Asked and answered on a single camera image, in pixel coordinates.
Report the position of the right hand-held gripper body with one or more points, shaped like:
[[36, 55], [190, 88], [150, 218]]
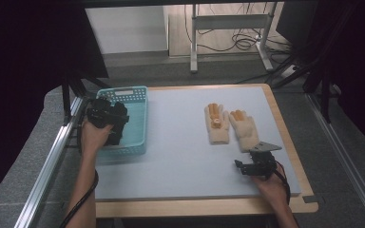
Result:
[[263, 164]]

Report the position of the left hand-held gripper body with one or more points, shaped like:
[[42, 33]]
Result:
[[100, 114]]

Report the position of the person's right hand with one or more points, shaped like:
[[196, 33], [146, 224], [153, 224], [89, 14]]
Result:
[[272, 190]]

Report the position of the person's left hand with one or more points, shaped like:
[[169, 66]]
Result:
[[94, 137]]

